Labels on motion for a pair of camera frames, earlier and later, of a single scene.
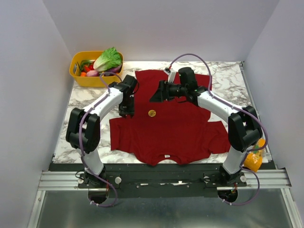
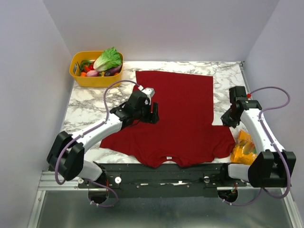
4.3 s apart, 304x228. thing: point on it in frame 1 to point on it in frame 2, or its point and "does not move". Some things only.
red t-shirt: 168,132 does not move
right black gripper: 163,90 to 228,120
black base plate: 136,179 does not move
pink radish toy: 92,73 does not move
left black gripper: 130,111 to 155,117
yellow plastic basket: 94,81 does not move
